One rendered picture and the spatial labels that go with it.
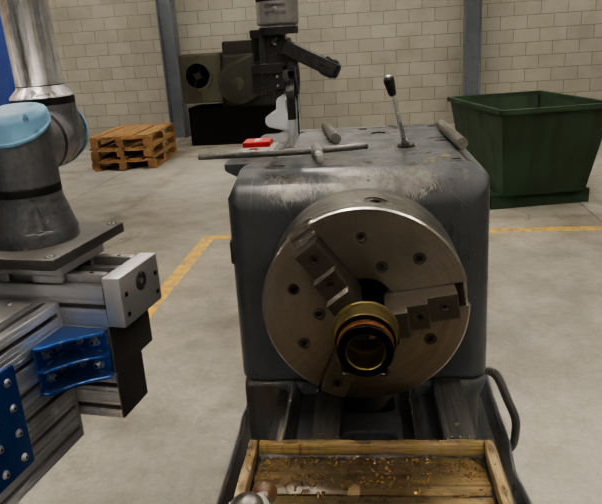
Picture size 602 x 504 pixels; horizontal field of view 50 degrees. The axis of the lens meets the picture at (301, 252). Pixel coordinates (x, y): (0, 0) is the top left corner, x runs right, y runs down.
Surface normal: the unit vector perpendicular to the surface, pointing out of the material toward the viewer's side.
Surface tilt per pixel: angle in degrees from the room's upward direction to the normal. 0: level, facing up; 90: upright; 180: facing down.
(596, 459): 0
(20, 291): 90
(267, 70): 90
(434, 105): 90
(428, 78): 90
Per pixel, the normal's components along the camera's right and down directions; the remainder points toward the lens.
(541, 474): -0.06, -0.95
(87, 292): -0.25, 0.32
